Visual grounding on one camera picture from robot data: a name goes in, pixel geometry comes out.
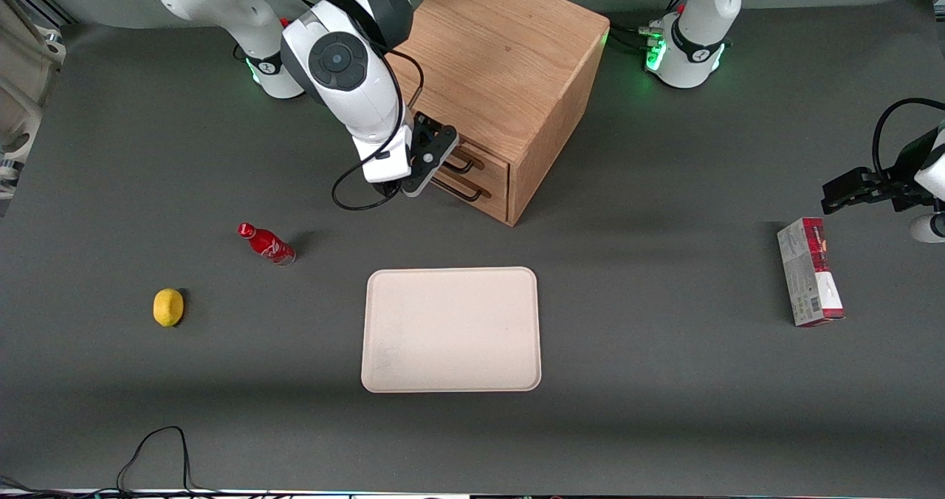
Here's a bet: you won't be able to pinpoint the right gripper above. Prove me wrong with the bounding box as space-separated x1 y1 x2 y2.
352 112 461 198

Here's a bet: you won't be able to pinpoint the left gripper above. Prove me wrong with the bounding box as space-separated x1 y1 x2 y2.
821 125 945 216

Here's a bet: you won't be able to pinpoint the wooden drawer with black handle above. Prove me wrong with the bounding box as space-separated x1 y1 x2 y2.
430 165 511 224
413 131 511 192

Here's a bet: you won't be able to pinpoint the wooden drawer cabinet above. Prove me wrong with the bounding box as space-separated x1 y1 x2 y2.
384 0 611 227

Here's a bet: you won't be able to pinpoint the grey and red carton box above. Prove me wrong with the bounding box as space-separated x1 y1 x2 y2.
776 216 846 328

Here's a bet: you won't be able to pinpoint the beige plastic tray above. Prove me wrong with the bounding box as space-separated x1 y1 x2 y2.
360 266 543 394

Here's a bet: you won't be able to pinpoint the red cola bottle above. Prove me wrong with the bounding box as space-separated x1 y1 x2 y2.
236 221 298 267

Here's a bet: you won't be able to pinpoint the yellow lemon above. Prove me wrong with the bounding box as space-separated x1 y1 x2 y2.
152 288 185 328

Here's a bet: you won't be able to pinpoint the beige blurry metal fixture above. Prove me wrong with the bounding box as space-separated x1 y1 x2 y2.
0 0 68 199

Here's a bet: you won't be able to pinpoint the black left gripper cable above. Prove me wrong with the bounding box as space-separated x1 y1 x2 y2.
872 97 945 179

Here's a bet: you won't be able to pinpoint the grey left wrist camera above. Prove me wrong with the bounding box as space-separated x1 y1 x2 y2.
909 213 945 244

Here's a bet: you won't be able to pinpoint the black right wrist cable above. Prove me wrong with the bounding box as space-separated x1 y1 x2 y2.
331 38 426 213

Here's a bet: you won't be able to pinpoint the black left arm base cables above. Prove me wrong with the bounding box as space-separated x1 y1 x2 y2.
608 0 692 54

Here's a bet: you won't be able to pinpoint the thin black looped cable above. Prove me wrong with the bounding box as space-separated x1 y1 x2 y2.
0 426 222 497

